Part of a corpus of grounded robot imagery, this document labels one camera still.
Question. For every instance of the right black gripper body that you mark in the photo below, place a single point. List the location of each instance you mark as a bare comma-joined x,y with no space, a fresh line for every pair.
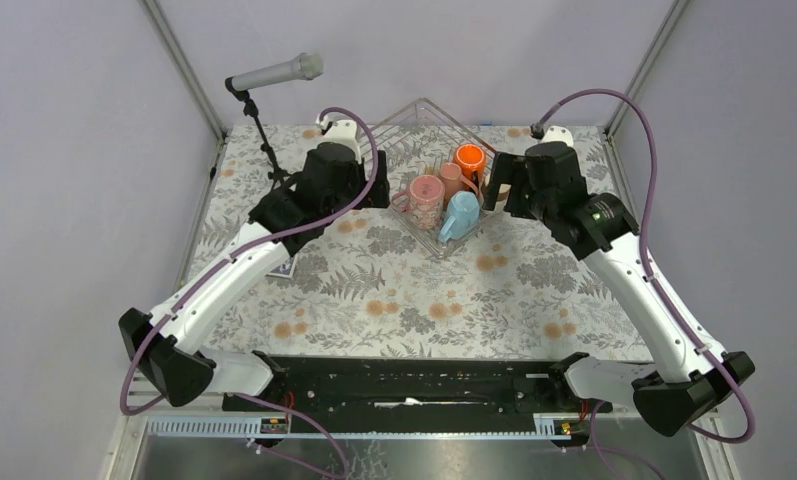
522,200

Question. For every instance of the light blue mug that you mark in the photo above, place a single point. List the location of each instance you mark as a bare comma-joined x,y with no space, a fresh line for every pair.
462,214

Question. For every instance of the orange mug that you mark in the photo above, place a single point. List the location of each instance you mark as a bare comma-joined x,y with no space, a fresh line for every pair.
471,159

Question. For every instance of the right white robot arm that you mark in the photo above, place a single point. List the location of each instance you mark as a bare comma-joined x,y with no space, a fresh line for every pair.
691,373

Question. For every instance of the blue playing card box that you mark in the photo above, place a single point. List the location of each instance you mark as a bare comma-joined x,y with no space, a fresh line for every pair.
285,270

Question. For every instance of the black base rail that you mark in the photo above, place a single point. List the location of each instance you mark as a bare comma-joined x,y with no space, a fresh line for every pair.
421,396

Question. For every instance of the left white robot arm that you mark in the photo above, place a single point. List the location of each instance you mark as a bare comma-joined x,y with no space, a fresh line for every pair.
167,360

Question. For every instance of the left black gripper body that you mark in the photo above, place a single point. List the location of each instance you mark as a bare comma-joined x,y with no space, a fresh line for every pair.
357,184

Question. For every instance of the black microphone tripod stand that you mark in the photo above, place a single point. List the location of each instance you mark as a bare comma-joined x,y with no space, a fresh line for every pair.
276,174

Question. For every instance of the cream brown-banded cup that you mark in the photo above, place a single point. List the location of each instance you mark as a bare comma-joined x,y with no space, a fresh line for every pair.
499,198

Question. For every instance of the pink floral mug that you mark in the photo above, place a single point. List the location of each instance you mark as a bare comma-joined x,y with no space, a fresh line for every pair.
422,200

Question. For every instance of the floral table mat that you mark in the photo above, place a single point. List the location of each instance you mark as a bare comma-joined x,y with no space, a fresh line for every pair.
367,287

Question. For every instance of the grey microphone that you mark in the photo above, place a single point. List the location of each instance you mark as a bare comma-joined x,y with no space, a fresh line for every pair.
306,67

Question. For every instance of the pink textured mug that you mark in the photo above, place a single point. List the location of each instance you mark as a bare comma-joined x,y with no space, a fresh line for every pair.
454,181

